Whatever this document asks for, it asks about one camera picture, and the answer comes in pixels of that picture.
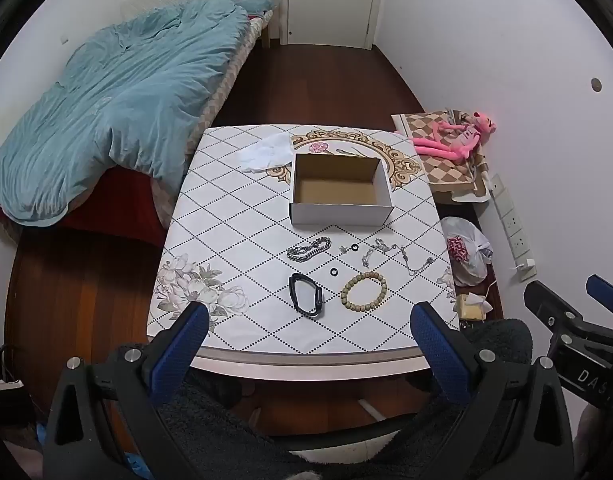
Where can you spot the round wall cap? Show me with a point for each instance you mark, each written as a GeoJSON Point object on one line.
{"type": "Point", "coordinates": [596, 85]}

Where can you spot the white plastic bag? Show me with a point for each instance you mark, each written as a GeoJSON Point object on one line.
{"type": "Point", "coordinates": [464, 255]}

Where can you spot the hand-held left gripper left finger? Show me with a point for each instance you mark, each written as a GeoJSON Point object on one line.
{"type": "Point", "coordinates": [186, 345]}

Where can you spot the white door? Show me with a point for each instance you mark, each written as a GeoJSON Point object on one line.
{"type": "Point", "coordinates": [331, 0]}

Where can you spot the pink plush toy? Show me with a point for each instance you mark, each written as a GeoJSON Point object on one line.
{"type": "Point", "coordinates": [436, 147]}

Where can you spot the white cardboard box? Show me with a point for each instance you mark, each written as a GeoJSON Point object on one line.
{"type": "Point", "coordinates": [336, 212]}

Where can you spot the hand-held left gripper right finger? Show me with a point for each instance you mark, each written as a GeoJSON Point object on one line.
{"type": "Point", "coordinates": [436, 350]}

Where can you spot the black wristband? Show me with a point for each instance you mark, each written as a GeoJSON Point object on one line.
{"type": "Point", "coordinates": [292, 292]}

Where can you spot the white power strip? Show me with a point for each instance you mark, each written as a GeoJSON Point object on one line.
{"type": "Point", "coordinates": [508, 215]}

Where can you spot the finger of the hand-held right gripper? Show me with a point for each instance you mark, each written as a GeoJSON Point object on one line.
{"type": "Point", "coordinates": [606, 287]}
{"type": "Point", "coordinates": [548, 305]}

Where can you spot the yellow tissue pack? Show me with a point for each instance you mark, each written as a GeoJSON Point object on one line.
{"type": "Point", "coordinates": [471, 310]}

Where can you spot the crumpled white tissue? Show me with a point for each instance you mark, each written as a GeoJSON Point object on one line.
{"type": "Point", "coordinates": [266, 155]}

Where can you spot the brown checkered mat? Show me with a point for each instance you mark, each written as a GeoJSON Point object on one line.
{"type": "Point", "coordinates": [451, 175]}

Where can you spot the red bed sheet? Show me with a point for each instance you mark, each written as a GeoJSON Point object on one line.
{"type": "Point", "coordinates": [116, 210]}

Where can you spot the white charger plug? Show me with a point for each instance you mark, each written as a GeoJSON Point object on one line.
{"type": "Point", "coordinates": [526, 269]}

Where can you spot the light blue duvet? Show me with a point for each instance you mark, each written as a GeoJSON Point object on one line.
{"type": "Point", "coordinates": [111, 110]}

